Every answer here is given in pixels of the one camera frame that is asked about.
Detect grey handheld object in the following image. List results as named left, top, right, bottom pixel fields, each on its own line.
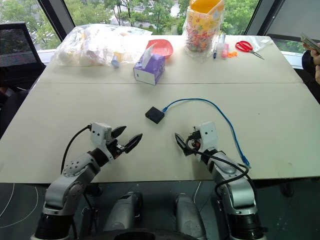
left=299, top=32, right=320, bottom=54

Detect black mesh office chair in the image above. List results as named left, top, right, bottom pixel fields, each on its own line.
left=0, top=21, right=47, bottom=89

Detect red plastic bowl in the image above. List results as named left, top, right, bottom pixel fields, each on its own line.
left=146, top=39, right=174, bottom=60

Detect person's bare hand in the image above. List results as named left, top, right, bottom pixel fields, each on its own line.
left=302, top=42, right=320, bottom=67

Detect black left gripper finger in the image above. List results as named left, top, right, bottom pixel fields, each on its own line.
left=123, top=133, right=144, bottom=154
left=111, top=125, right=128, bottom=139

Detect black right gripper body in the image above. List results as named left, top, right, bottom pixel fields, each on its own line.
left=186, top=125, right=202, bottom=151

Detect colourful patterned plastic bag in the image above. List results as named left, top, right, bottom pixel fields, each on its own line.
left=182, top=4, right=225, bottom=58

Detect thin white floor cable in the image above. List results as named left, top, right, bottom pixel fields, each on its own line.
left=0, top=183, right=40, bottom=229

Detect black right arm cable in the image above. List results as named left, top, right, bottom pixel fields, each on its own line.
left=186, top=147, right=251, bottom=201

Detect yellow plastic container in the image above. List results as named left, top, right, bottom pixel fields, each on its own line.
left=189, top=0, right=225, bottom=15

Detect small clear plastic sleeve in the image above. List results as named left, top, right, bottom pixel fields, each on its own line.
left=249, top=37, right=274, bottom=54

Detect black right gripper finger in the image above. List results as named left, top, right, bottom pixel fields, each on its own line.
left=174, top=132, right=191, bottom=157

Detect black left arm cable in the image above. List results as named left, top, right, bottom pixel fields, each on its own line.
left=60, top=124, right=93, bottom=175

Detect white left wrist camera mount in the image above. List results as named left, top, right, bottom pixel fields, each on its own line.
left=90, top=122, right=113, bottom=160

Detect small blue yellow bottle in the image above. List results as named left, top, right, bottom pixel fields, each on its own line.
left=111, top=51, right=124, bottom=69

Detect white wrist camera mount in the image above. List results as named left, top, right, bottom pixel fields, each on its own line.
left=90, top=122, right=113, bottom=160
left=197, top=121, right=218, bottom=152

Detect small black box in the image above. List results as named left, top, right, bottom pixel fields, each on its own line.
left=145, top=106, right=166, bottom=125

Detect purple tissue box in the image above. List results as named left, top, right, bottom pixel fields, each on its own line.
left=132, top=42, right=166, bottom=86

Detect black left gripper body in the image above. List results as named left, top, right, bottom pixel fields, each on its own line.
left=106, top=138, right=126, bottom=159

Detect red handled scissors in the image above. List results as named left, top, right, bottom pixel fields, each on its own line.
left=235, top=40, right=265, bottom=61

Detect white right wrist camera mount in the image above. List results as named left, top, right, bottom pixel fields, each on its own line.
left=197, top=121, right=218, bottom=152

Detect blue cable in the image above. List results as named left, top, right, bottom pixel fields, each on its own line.
left=161, top=97, right=251, bottom=169

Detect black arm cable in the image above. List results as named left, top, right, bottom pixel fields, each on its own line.
left=60, top=124, right=93, bottom=175
left=186, top=147, right=251, bottom=201

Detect large clear plastic bag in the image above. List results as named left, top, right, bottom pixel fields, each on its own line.
left=53, top=23, right=153, bottom=68

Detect dark window frame post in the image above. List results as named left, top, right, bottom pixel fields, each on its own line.
left=243, top=0, right=289, bottom=36

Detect person's dark clothing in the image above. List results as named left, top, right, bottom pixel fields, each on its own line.
left=301, top=49, right=320, bottom=104

